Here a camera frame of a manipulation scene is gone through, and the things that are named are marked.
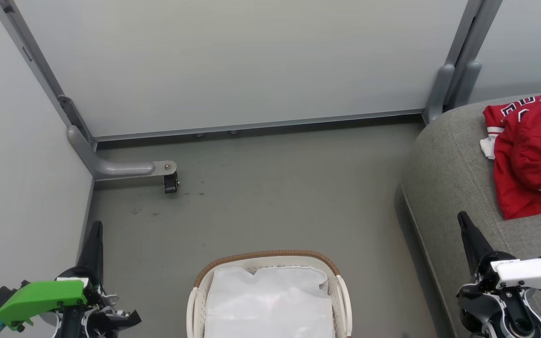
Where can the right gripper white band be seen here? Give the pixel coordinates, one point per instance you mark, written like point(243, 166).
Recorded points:
point(529, 273)

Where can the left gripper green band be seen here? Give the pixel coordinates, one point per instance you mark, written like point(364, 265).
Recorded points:
point(40, 298)

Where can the red and white sports jersey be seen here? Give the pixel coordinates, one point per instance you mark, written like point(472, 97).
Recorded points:
point(529, 159)

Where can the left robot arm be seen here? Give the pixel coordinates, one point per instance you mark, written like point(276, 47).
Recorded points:
point(71, 325)

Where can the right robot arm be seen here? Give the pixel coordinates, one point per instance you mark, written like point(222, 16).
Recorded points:
point(514, 324)

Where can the white plastic laundry basket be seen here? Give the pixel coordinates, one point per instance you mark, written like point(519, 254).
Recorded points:
point(195, 305)

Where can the grey fabric sofa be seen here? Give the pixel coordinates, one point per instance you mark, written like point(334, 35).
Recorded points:
point(444, 188)

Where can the grey partition support foot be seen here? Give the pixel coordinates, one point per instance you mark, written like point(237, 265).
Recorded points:
point(120, 168)

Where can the black caster wheel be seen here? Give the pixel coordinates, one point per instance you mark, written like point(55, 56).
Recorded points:
point(171, 184)

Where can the white cloth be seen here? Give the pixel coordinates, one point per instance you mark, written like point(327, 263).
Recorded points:
point(270, 305)

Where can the wide pale grey partition panel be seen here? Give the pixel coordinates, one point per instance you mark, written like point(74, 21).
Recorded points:
point(251, 61)

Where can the grey partition frame post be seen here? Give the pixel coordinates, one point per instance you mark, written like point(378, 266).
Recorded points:
point(45, 70)
point(444, 84)
point(470, 70)

